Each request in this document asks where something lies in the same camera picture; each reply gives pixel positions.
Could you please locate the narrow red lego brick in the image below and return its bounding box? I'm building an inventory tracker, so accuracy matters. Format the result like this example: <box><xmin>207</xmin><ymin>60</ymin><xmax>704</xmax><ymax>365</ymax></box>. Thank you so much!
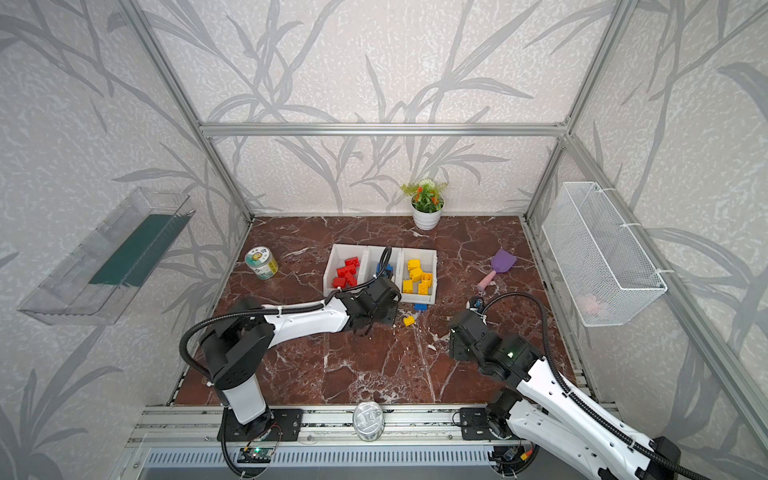
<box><xmin>336</xmin><ymin>265</ymin><xmax>357</xmax><ymax>277</ymax></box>

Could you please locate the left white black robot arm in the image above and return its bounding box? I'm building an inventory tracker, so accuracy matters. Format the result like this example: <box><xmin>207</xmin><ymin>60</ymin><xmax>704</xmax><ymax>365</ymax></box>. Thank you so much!
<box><xmin>179</xmin><ymin>276</ymin><xmax>402</xmax><ymax>427</ymax></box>

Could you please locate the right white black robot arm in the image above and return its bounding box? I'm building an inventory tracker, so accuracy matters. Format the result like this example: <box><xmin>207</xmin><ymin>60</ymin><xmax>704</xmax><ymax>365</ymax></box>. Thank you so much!
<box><xmin>449</xmin><ymin>310</ymin><xmax>700</xmax><ymax>479</ymax></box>

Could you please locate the white three-compartment bin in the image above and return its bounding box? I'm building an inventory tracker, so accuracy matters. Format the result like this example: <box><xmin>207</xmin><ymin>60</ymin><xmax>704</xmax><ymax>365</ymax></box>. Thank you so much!
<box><xmin>322</xmin><ymin>242</ymin><xmax>439</xmax><ymax>305</ymax></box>

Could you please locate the purple toy shovel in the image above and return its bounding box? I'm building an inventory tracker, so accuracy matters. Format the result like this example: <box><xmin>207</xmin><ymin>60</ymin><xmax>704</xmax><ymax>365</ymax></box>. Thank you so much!
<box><xmin>476</xmin><ymin>249</ymin><xmax>517</xmax><ymax>292</ymax></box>

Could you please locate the potted green plant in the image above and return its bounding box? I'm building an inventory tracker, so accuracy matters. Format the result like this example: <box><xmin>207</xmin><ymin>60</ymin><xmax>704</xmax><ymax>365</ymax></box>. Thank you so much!
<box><xmin>401</xmin><ymin>178</ymin><xmax>448</xmax><ymax>231</ymax></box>

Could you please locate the silver round knob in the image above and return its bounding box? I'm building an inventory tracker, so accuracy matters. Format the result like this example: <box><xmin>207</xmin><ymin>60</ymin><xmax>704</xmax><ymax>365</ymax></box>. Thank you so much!
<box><xmin>352</xmin><ymin>401</ymin><xmax>385</xmax><ymax>442</ymax></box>

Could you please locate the green label tin can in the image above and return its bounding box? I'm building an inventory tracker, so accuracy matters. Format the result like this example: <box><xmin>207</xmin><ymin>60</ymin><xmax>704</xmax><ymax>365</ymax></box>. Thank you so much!
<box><xmin>245</xmin><ymin>246</ymin><xmax>278</xmax><ymax>280</ymax></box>

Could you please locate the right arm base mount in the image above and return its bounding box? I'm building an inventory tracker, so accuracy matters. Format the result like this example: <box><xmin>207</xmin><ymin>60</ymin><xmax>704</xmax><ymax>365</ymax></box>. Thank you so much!
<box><xmin>451</xmin><ymin>407</ymin><xmax>532</xmax><ymax>445</ymax></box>

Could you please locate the white wire basket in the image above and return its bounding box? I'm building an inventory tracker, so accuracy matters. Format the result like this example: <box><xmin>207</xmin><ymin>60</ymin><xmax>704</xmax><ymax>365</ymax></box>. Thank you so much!
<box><xmin>542</xmin><ymin>182</ymin><xmax>668</xmax><ymax>327</ymax></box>

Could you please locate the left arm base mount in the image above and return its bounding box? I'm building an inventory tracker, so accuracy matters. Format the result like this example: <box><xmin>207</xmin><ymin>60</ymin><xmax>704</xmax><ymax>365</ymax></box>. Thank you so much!
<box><xmin>217</xmin><ymin>407</ymin><xmax>304</xmax><ymax>442</ymax></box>

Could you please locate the aluminium front rail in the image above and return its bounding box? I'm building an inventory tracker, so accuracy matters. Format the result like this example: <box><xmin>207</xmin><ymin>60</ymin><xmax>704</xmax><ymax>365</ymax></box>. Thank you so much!
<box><xmin>126</xmin><ymin>404</ymin><xmax>618</xmax><ymax>453</ymax></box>

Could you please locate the clear plastic wall shelf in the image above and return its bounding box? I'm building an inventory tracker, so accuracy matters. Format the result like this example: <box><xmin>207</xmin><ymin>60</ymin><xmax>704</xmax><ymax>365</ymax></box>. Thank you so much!
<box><xmin>18</xmin><ymin>187</ymin><xmax>196</xmax><ymax>326</ymax></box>

